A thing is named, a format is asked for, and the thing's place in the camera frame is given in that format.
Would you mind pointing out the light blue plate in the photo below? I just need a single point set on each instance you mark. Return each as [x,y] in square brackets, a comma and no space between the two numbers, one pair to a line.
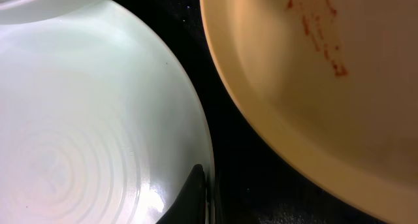
[99,122]
[25,11]

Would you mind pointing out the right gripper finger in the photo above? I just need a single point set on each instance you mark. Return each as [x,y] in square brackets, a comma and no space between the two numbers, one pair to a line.
[190,205]

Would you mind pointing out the yellow plate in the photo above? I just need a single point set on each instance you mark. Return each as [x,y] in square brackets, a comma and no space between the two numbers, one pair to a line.
[331,86]

